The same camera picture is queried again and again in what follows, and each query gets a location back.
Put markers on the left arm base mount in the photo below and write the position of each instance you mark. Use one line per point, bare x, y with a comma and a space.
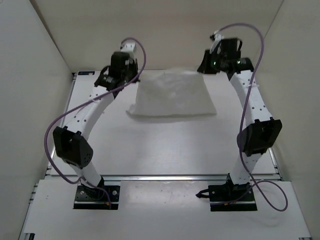
88, 198

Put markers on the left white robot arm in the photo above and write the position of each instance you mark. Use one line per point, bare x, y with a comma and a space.
71, 141

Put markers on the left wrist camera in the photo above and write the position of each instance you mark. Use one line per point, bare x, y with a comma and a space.
129, 47

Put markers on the left blue corner label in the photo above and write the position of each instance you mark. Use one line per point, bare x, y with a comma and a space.
85, 73

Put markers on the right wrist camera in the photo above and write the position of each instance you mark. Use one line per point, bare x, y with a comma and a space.
216, 37

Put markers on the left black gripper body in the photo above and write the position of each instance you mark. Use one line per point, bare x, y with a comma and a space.
132, 71

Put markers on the white skirt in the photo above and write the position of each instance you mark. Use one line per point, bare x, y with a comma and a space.
173, 93

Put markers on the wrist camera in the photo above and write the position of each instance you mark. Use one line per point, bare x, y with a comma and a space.
216, 37
129, 47

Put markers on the aluminium table rail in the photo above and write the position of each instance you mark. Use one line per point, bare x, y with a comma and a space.
166, 178

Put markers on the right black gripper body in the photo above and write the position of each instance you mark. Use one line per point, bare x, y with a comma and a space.
214, 62

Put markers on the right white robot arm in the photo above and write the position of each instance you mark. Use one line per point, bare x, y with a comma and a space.
259, 130

